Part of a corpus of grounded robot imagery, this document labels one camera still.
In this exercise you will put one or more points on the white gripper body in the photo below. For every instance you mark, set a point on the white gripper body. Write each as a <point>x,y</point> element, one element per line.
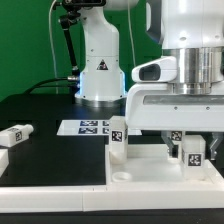
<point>152,105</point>

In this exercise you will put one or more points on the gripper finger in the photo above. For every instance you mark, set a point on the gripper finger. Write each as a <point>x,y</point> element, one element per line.
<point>166,137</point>
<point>217,138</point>

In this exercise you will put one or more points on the white block with tag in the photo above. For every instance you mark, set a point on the white block with tag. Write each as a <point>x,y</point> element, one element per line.
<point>193,157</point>

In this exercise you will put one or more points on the white square table top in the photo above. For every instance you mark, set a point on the white square table top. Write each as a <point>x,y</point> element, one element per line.
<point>151,163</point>

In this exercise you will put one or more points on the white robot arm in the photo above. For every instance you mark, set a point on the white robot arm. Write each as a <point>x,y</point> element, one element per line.
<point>182,90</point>

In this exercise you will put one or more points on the white L-shaped fence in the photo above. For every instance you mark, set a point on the white L-shaped fence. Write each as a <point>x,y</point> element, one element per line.
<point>111,196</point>

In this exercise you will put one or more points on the white marker base plate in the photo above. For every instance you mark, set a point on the white marker base plate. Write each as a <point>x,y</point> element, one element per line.
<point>92,128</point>

